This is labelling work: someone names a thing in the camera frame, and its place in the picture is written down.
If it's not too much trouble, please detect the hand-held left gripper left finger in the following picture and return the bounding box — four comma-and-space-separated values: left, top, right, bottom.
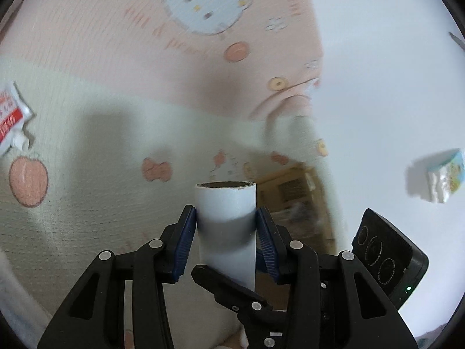
36, 204, 197, 349

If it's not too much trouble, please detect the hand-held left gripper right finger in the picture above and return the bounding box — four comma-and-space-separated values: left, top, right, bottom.
256, 206, 418, 349

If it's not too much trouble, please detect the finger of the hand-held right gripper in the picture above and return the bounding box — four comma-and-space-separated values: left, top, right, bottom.
191, 265, 290, 349

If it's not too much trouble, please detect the white paper roll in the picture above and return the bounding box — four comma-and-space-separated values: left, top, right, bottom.
194, 181, 257, 289

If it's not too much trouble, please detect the brown cardboard box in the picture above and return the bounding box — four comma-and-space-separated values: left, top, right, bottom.
254, 163, 338, 312

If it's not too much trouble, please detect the white printed tissue pack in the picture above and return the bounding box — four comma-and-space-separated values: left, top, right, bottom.
427, 148, 465, 204

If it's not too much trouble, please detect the pink cream printed blanket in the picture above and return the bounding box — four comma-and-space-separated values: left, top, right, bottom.
0, 0, 349, 349

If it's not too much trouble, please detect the red white squeeze tube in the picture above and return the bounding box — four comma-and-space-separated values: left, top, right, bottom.
0, 81, 36, 158

